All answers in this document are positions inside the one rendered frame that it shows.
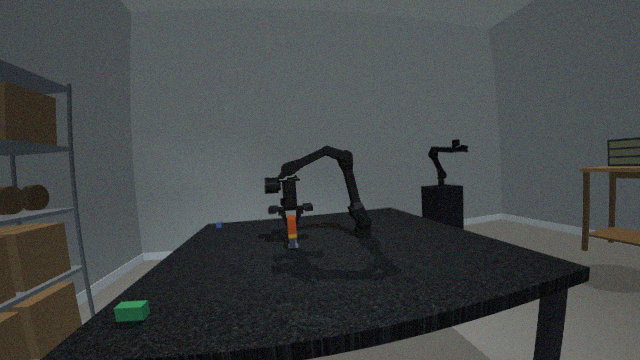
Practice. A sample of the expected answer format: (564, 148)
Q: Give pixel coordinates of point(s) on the green rectangular block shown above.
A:
(130, 311)

